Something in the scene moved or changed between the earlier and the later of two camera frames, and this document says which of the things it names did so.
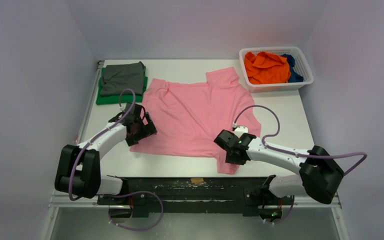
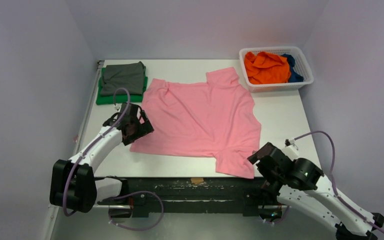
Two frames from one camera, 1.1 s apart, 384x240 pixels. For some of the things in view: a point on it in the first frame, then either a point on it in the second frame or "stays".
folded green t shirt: x=115 y=99 stays
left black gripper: x=147 y=129 stays
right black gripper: x=230 y=156 → x=263 y=158
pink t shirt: x=187 y=117 stays
